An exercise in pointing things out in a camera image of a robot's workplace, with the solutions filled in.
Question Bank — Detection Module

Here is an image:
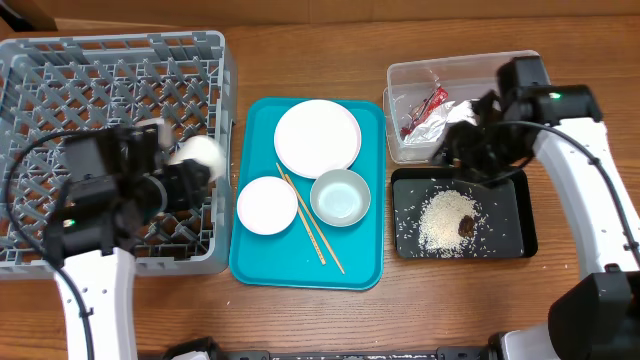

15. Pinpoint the white paper cup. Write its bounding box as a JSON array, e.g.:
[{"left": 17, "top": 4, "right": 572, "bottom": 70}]
[{"left": 168, "top": 135, "right": 227, "bottom": 182}]

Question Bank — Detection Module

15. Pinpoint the white napkin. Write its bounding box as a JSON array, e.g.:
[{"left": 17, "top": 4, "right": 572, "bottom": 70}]
[{"left": 402, "top": 100, "right": 476, "bottom": 145}]

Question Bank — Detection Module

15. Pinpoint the red snack wrapper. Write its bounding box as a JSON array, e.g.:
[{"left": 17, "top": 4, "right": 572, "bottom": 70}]
[{"left": 400, "top": 86, "right": 448, "bottom": 138}]

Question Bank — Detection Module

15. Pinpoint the pile of white rice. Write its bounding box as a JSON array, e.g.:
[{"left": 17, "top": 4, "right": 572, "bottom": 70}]
[{"left": 395, "top": 189, "right": 489, "bottom": 259}]

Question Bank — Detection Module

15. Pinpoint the grey ceramic bowl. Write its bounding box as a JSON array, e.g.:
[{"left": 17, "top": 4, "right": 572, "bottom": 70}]
[{"left": 310, "top": 169, "right": 372, "bottom": 227}]

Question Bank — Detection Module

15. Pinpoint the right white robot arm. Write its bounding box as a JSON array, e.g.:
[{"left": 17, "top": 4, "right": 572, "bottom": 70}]
[{"left": 432, "top": 56, "right": 639, "bottom": 360}]

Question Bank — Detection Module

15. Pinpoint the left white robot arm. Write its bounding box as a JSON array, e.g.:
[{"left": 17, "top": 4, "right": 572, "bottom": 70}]
[{"left": 43, "top": 120, "right": 226, "bottom": 359}]

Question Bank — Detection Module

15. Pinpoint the black waste tray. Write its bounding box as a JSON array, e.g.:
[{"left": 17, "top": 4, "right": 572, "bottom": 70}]
[{"left": 391, "top": 168, "right": 538, "bottom": 259}]

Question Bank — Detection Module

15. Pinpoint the clear plastic bin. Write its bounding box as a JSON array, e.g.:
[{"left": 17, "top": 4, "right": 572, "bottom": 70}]
[{"left": 383, "top": 50, "right": 537, "bottom": 165}]

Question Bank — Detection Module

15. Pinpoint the small pink-rimmed saucer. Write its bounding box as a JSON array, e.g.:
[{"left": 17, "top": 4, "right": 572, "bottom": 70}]
[{"left": 237, "top": 176, "right": 298, "bottom": 236}]

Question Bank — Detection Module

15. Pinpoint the right wooden chopstick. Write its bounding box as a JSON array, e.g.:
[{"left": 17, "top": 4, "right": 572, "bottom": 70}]
[{"left": 284, "top": 174, "right": 346, "bottom": 275}]

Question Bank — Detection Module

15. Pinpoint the wooden chopstick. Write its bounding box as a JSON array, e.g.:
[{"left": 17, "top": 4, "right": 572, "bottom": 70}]
[
  {"left": 284, "top": 174, "right": 346, "bottom": 275},
  {"left": 276, "top": 162, "right": 326, "bottom": 266}
]

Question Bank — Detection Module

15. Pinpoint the teal serving tray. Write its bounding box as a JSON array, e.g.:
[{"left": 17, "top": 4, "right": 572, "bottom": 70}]
[{"left": 229, "top": 97, "right": 386, "bottom": 290}]

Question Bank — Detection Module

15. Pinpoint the large white plate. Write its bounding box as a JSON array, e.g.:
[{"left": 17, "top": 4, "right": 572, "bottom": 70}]
[{"left": 274, "top": 99, "right": 362, "bottom": 179}]

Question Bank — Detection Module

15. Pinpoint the left wooden chopstick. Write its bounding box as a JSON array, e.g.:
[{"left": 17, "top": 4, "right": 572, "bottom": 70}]
[{"left": 276, "top": 162, "right": 326, "bottom": 266}]

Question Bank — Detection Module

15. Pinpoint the grey plastic dish rack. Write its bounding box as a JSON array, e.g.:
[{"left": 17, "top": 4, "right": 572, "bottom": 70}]
[{"left": 1, "top": 31, "right": 237, "bottom": 280}]

